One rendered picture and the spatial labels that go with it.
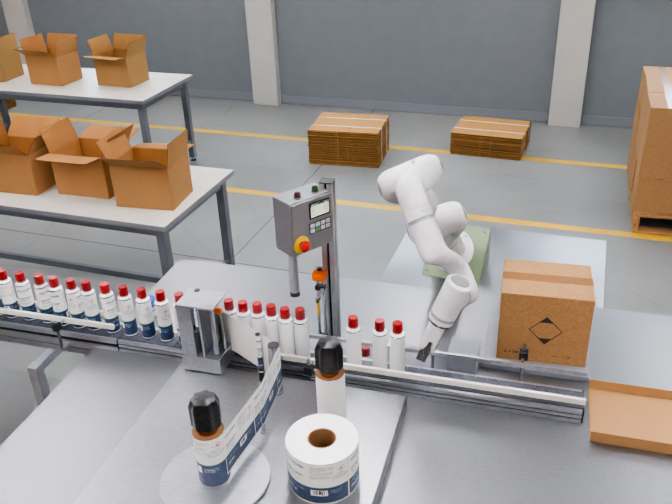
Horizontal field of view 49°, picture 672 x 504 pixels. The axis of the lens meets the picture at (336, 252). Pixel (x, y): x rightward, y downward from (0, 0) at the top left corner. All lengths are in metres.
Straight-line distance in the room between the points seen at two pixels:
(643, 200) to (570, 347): 3.04
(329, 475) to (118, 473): 0.64
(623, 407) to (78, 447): 1.73
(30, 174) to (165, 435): 2.43
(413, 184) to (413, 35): 5.50
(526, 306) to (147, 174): 2.23
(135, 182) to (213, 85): 4.77
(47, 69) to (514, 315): 5.12
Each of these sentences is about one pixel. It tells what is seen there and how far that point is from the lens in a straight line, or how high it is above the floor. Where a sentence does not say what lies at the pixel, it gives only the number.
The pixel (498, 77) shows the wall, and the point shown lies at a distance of 7.66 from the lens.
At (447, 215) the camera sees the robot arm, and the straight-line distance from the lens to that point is 2.76.
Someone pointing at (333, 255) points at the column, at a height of 1.24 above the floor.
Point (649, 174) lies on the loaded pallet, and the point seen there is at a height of 0.42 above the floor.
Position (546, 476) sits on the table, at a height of 0.83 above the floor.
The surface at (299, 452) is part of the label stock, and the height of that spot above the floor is 1.02.
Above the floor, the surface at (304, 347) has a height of 0.94.
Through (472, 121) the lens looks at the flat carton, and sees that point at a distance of 7.04.
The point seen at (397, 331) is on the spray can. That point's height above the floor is 1.06.
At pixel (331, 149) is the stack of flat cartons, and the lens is 6.52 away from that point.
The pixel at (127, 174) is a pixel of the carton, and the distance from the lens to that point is 4.06.
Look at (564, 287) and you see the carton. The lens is 2.58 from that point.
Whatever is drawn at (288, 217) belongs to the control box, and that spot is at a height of 1.43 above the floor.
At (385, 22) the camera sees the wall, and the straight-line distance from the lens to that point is 7.78.
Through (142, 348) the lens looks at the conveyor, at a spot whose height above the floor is 0.86.
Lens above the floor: 2.42
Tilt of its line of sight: 28 degrees down
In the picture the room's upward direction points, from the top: 2 degrees counter-clockwise
